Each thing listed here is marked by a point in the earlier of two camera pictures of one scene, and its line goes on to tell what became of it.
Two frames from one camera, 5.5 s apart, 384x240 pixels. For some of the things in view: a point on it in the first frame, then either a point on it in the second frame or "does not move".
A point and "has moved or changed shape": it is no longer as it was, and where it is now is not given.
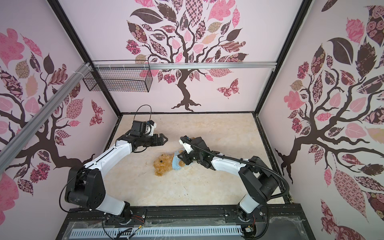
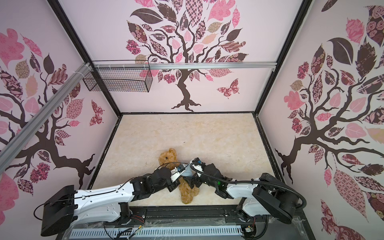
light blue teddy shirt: x=175 y=161 → x=188 y=171
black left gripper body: x=148 y=141 → x=169 y=185
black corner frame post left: x=60 y=11 does not move
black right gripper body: x=193 y=157 → x=199 y=180
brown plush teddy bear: x=165 y=163 has moved or changed shape
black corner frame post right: x=294 y=27 does not move
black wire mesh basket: x=121 y=76 does not move
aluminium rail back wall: x=182 y=65 does not move
